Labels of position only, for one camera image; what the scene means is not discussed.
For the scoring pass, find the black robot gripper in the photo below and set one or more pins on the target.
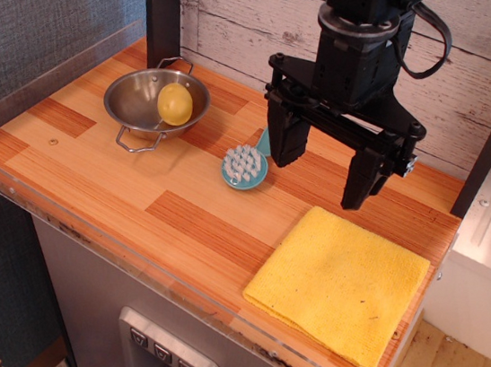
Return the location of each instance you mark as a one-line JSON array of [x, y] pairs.
[[347, 93]]

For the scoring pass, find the yellow toy potato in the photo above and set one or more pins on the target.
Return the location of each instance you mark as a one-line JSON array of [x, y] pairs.
[[175, 104]]

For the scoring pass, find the small steel colander bowl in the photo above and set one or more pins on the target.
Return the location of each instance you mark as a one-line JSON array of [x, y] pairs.
[[132, 100]]

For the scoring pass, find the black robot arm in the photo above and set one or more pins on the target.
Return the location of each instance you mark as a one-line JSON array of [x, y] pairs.
[[373, 10]]

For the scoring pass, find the teal dish brush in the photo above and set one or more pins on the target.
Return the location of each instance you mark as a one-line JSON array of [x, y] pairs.
[[245, 166]]

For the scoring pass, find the yellow folded cloth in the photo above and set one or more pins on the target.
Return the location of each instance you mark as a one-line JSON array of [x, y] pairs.
[[341, 285]]

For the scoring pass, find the white cabinet at right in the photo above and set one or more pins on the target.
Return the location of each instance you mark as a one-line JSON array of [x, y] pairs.
[[459, 300]]

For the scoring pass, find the toy fridge dispenser panel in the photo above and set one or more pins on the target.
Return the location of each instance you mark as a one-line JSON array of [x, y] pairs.
[[146, 344]]

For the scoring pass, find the dark left frame post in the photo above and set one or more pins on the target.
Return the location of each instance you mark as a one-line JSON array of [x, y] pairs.
[[163, 30]]

